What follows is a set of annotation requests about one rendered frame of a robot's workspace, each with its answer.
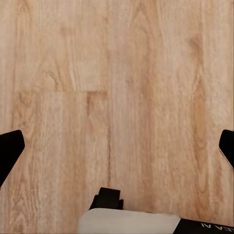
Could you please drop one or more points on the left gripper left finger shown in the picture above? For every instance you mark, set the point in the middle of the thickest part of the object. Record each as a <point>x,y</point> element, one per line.
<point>11,146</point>

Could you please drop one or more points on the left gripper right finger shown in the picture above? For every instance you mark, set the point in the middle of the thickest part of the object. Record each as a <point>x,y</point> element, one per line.
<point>226,144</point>

